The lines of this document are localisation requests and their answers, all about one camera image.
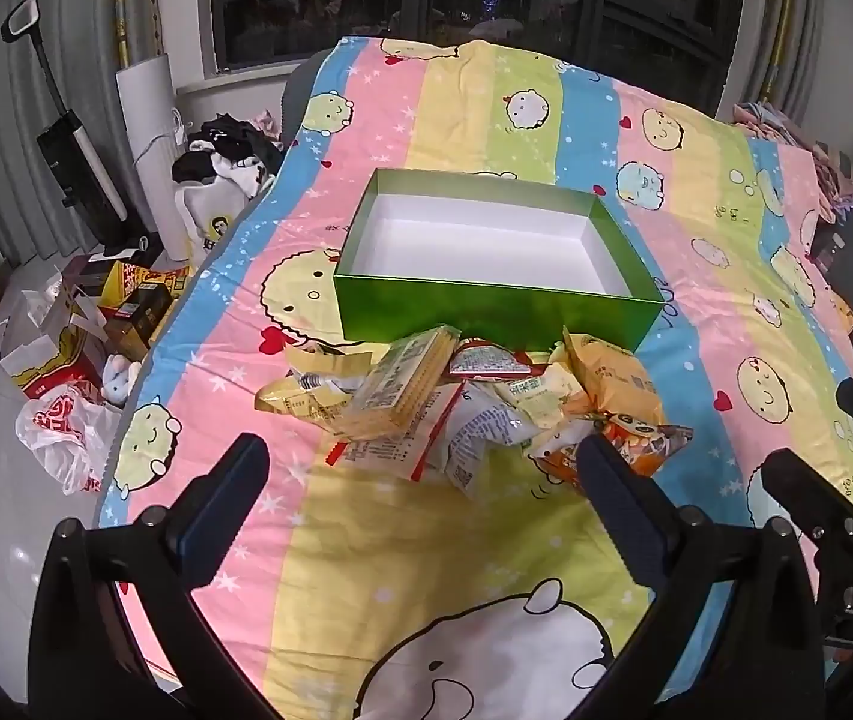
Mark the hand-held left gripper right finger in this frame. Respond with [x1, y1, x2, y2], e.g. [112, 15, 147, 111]
[576, 435, 825, 720]

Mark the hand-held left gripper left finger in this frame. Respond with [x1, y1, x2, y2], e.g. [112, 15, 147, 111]
[27, 433, 281, 720]

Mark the orange panda-print snack packet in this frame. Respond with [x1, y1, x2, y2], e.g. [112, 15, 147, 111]
[531, 412, 696, 485]

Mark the yellow-orange snack packet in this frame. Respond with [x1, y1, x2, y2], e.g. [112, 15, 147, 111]
[561, 326, 660, 417]

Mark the pale green snack packet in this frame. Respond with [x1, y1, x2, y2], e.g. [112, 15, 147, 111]
[497, 364, 585, 428]

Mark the crinkled gold snack bag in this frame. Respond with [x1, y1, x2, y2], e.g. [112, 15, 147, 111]
[256, 341, 375, 432]

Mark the white blue-print snack packet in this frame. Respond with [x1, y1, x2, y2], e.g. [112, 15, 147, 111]
[445, 382, 536, 500]

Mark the small red snack packet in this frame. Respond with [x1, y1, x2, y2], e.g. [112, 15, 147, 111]
[447, 337, 536, 380]

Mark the yellow cracker packet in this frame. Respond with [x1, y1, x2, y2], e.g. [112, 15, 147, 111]
[351, 326, 465, 440]

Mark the green cardboard box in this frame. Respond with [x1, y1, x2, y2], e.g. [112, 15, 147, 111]
[333, 169, 668, 353]

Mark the striped cartoon printed blanket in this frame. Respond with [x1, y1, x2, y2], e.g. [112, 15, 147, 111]
[96, 37, 853, 720]

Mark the white blue plush toy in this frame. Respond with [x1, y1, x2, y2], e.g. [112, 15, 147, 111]
[100, 354, 143, 407]

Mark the white red-print plastic bag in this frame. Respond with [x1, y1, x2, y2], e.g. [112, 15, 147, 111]
[15, 382, 123, 496]

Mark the white red carton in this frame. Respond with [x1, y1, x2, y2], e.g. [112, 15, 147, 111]
[2, 300, 108, 398]

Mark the pile of pink clothes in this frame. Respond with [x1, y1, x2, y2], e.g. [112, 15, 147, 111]
[730, 99, 853, 222]

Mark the yellow red cardboard box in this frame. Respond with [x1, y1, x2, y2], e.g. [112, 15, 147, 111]
[100, 259, 194, 323]

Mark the white tote bag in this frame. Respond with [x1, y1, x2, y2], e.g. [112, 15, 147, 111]
[175, 172, 273, 263]

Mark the pile of dark clothes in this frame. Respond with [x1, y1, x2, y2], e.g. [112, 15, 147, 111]
[171, 111, 285, 192]

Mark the white tower appliance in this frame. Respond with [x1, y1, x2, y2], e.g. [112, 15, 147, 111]
[115, 54, 191, 256]

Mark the black upright vacuum cleaner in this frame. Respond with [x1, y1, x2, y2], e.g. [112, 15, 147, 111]
[2, 0, 131, 241]

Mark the dark window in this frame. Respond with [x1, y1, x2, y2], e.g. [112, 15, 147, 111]
[212, 0, 743, 113]

